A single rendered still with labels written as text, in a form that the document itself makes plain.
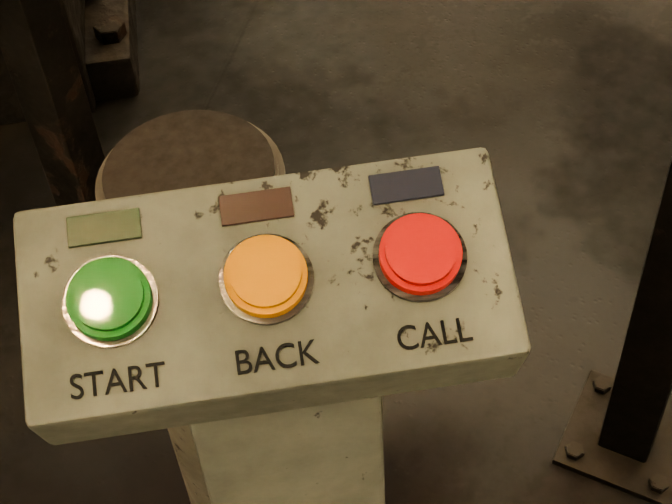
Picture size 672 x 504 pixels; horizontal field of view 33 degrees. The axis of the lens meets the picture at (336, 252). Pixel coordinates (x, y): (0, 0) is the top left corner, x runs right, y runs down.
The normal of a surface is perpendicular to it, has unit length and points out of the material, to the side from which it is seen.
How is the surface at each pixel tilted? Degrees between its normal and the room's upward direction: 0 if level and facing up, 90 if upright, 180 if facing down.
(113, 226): 20
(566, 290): 0
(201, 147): 0
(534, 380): 0
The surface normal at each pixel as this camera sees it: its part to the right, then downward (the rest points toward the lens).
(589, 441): -0.05, -0.64
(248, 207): 0.00, -0.34
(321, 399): 0.15, 0.93
